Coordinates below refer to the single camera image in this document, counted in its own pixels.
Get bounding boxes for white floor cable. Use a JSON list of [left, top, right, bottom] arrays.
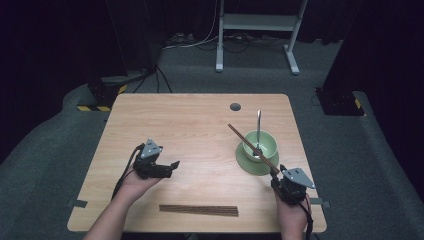
[[162, 0, 220, 51]]

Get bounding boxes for black floor cables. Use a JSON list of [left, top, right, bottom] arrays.
[[194, 33, 289, 55]]

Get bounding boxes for brown wooden chopstick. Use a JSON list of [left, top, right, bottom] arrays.
[[159, 207, 239, 215], [159, 204, 239, 211], [159, 209, 239, 218], [227, 123, 280, 175], [159, 206, 239, 213]]

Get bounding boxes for black striped stand base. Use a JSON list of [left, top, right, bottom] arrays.
[[76, 74, 129, 113]]

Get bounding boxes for white metal stand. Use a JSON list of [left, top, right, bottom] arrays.
[[215, 0, 308, 76]]

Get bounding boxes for black floor cable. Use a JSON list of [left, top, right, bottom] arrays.
[[133, 64, 174, 95]]

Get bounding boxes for person's right hand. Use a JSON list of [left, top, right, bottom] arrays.
[[274, 191, 312, 234]]

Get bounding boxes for green ceramic saucer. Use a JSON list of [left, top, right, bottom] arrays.
[[235, 141, 281, 177]]

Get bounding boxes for grey table strap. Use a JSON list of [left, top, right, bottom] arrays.
[[309, 197, 331, 209], [67, 198, 89, 209]]

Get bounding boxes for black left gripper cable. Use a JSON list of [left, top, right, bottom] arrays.
[[111, 143, 146, 201]]

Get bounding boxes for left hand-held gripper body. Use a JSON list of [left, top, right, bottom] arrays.
[[132, 138, 168, 180]]

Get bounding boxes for person's left hand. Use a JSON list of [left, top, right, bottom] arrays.
[[117, 168, 164, 205]]

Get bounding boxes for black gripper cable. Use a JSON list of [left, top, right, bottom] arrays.
[[297, 199, 315, 240], [111, 143, 146, 201]]

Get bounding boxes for green ceramic bowl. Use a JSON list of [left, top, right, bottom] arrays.
[[242, 129, 279, 164]]

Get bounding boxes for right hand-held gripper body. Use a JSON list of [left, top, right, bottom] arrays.
[[271, 167, 317, 206]]

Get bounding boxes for metal spoon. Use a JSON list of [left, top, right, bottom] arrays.
[[252, 109, 264, 159]]

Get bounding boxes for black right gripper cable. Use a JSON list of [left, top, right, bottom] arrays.
[[297, 199, 315, 240]]

